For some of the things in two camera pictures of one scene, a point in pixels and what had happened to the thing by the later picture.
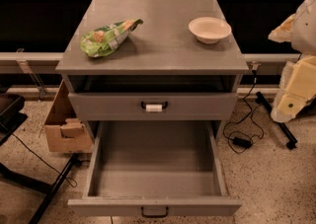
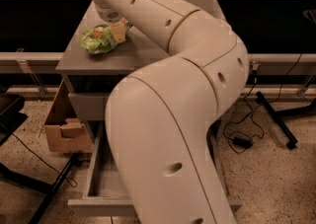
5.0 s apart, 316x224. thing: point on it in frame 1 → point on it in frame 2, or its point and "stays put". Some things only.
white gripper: x=305 y=29 → x=109 y=15
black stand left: x=11 y=113 stays put
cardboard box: x=66 y=132 stays put
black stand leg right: x=291 y=140 stays put
